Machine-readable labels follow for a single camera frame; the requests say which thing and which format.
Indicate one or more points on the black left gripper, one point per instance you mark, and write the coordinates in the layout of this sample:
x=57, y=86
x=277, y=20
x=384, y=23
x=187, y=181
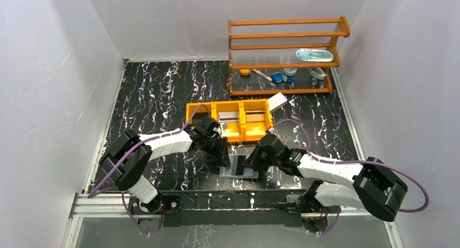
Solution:
x=221, y=152

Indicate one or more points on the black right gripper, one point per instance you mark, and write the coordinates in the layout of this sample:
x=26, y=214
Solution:
x=256, y=157

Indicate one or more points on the yellow three-compartment organizer tray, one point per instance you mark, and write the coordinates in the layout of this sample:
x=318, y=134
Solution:
x=235, y=132

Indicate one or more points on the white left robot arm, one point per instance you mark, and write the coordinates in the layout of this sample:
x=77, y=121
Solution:
x=125, y=161

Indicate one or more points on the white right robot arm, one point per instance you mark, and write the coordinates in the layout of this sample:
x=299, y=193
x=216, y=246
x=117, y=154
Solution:
x=369, y=186

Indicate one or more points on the silver card in tray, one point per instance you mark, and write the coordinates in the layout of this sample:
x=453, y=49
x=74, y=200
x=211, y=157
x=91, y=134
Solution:
x=228, y=117

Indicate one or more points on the brown card in tray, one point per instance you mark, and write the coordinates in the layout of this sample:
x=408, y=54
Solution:
x=255, y=116

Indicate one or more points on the green and white box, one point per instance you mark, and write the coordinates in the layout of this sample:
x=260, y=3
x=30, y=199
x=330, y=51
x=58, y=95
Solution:
x=276, y=101

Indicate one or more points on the small blue box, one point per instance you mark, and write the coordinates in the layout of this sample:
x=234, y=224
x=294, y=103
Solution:
x=277, y=77

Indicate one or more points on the white marker pen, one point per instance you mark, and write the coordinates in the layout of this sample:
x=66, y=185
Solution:
x=262, y=74

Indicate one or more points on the small yellow block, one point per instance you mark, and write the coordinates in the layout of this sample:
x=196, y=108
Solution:
x=245, y=72

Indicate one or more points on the white jar blue label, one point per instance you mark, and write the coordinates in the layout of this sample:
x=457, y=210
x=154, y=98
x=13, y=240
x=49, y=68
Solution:
x=289, y=74

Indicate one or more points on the orange wooden shelf rack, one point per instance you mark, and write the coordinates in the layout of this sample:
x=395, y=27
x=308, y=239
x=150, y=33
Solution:
x=270, y=45

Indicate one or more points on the teal blister pack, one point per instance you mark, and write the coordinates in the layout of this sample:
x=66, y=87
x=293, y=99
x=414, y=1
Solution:
x=314, y=55

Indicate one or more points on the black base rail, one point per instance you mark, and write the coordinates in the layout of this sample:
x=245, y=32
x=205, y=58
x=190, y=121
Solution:
x=234, y=207

